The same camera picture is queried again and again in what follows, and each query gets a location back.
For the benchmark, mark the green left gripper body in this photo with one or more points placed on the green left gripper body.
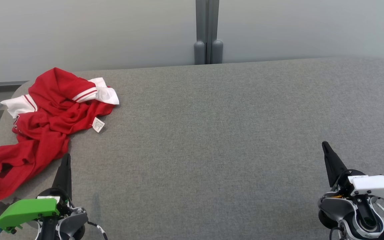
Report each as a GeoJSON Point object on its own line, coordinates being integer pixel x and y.
{"type": "Point", "coordinates": [28, 210]}

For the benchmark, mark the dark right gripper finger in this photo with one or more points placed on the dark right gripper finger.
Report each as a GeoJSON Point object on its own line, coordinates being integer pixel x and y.
{"type": "Point", "coordinates": [333, 165]}

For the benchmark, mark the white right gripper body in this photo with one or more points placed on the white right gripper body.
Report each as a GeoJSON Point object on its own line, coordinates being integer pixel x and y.
{"type": "Point", "coordinates": [375, 186]}

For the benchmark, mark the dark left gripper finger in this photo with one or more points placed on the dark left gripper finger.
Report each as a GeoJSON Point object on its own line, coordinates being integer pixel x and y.
{"type": "Point", "coordinates": [64, 176]}

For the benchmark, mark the red shorts white trim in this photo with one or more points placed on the red shorts white trim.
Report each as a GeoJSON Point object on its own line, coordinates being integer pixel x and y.
{"type": "Point", "coordinates": [18, 156]}

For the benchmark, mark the red jersey white sleeves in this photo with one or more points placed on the red jersey white sleeves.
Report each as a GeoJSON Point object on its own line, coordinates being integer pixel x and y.
{"type": "Point", "coordinates": [55, 96]}

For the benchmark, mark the grey partition post twin feet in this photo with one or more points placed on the grey partition post twin feet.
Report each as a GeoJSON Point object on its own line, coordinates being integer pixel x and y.
{"type": "Point", "coordinates": [207, 33]}

